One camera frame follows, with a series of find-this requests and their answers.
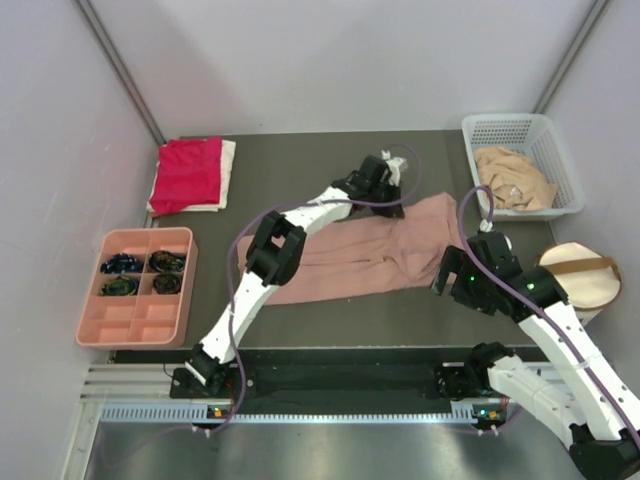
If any pink printed t shirt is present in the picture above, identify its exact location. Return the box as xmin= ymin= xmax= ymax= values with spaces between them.
xmin=266 ymin=193 xmax=461 ymax=305

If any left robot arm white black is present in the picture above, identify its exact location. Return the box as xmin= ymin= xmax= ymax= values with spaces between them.
xmin=185 ymin=151 xmax=407 ymax=397

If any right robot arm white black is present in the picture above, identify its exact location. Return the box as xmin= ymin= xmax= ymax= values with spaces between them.
xmin=431 ymin=231 xmax=639 ymax=479

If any beige crumpled t shirt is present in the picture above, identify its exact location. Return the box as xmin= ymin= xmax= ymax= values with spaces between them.
xmin=473 ymin=146 xmax=558 ymax=212

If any cream round fabric bag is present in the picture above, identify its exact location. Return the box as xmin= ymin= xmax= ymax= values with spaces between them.
xmin=538 ymin=242 xmax=622 ymax=325

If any folded cream t shirt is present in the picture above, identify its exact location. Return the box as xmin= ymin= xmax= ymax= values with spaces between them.
xmin=146 ymin=137 xmax=236 ymax=217

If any folded red t shirt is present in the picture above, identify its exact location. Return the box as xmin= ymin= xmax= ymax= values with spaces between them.
xmin=149 ymin=137 xmax=223 ymax=215

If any black brown rolled sock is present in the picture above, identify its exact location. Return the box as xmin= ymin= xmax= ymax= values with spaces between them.
xmin=147 ymin=250 xmax=187 ymax=274

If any dark brown rolled sock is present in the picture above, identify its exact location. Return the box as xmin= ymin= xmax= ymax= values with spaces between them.
xmin=152 ymin=273 xmax=182 ymax=295

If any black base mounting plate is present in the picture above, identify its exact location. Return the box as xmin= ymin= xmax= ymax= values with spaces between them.
xmin=169 ymin=347 xmax=501 ymax=414

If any pink compartment tray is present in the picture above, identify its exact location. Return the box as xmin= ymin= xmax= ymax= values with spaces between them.
xmin=76 ymin=227 xmax=198 ymax=350

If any dark blue rolled sock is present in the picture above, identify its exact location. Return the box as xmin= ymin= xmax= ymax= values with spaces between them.
xmin=100 ymin=252 xmax=144 ymax=274

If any dark green rolled sock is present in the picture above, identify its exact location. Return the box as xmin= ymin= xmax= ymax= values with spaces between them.
xmin=99 ymin=275 xmax=139 ymax=297

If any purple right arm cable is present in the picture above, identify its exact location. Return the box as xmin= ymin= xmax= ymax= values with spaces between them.
xmin=456 ymin=185 xmax=640 ymax=436

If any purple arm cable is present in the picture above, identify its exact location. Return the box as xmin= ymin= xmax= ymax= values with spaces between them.
xmin=456 ymin=185 xmax=640 ymax=436
xmin=199 ymin=143 xmax=424 ymax=436

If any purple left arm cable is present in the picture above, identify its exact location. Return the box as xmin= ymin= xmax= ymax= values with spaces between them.
xmin=199 ymin=143 xmax=424 ymax=436

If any aluminium rail frame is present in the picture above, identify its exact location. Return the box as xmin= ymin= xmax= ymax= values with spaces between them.
xmin=59 ymin=359 xmax=640 ymax=480

